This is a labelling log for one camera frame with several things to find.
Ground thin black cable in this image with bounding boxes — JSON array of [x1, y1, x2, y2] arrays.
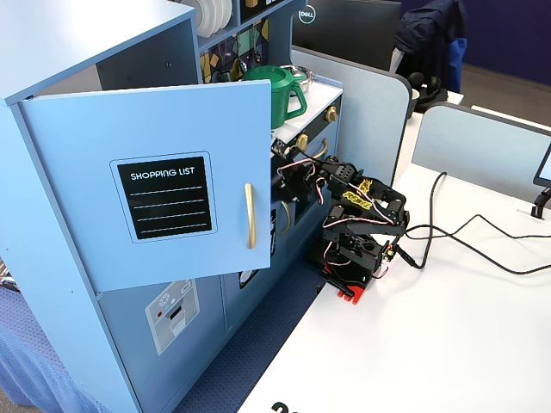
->
[[404, 213, 551, 243], [404, 223, 551, 275]]

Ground light blue desk divider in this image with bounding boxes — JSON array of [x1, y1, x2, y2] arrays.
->
[[291, 46, 411, 193], [411, 102, 551, 204]]

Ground thick black power cable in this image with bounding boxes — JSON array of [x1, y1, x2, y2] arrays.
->
[[398, 170, 449, 271]]

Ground green plastic pitcher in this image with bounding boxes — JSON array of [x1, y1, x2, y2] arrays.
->
[[243, 65, 309, 129]]

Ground blue toy kitchen body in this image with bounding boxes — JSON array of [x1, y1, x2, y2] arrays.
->
[[0, 0, 345, 413]]

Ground blue shopping list cabinet door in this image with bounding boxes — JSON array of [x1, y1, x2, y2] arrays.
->
[[17, 79, 273, 293]]

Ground dark blue textured mat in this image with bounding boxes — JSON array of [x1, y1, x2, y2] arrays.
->
[[170, 256, 322, 413]]

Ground dark navy jacket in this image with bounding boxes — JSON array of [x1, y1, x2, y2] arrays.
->
[[394, 0, 468, 94]]

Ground black Dell monitor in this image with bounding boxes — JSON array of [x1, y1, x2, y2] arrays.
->
[[291, 0, 402, 72]]

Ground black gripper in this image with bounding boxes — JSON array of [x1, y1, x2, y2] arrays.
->
[[271, 162, 327, 203]]

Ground blue office chair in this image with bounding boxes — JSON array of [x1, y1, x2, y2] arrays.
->
[[448, 37, 468, 94]]

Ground blue oven door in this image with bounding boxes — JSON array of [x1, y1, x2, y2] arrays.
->
[[279, 122, 344, 203]]

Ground black headphones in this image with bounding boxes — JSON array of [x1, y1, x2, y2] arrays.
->
[[406, 71, 449, 114]]

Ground blue ice dispenser door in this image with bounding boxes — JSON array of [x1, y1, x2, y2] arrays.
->
[[95, 266, 228, 413]]

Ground white plate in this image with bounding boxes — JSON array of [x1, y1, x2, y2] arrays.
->
[[205, 0, 223, 34], [195, 0, 212, 38], [217, 0, 234, 30]]

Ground red table clamp base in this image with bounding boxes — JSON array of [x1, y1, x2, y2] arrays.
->
[[322, 262, 370, 305]]

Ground steel pot with lid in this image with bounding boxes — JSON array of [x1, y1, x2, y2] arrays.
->
[[280, 64, 315, 95]]

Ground blue knit cloth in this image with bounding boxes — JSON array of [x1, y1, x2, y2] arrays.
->
[[0, 257, 130, 413]]

